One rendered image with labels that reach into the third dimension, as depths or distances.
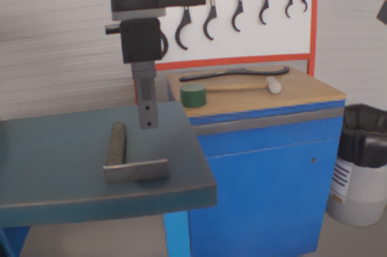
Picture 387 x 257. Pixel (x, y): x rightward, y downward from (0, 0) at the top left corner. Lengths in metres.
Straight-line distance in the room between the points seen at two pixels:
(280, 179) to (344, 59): 1.71
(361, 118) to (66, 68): 2.07
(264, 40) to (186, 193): 1.99
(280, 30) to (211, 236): 1.62
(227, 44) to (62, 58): 1.22
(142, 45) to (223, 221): 1.15
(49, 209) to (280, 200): 1.13
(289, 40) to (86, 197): 2.18
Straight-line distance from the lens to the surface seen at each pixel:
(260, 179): 1.33
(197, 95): 1.11
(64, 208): 0.50
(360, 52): 2.96
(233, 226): 1.46
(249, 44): 2.34
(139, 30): 0.36
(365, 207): 1.99
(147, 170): 0.49
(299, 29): 2.51
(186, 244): 0.81
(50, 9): 2.29
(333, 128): 1.39
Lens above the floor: 1.34
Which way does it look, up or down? 21 degrees down
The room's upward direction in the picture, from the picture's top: 3 degrees counter-clockwise
